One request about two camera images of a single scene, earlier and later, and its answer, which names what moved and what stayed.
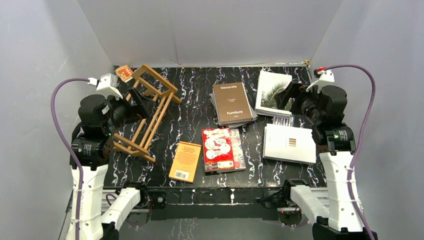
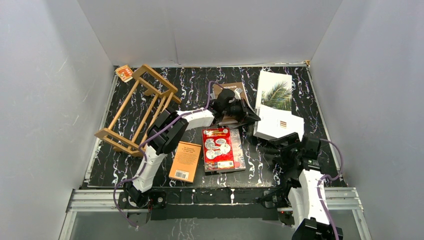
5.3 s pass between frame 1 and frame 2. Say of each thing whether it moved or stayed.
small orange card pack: stayed
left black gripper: moved
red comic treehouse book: stayed
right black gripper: moved
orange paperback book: stayed
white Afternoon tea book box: moved
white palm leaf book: stayed
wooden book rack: stayed
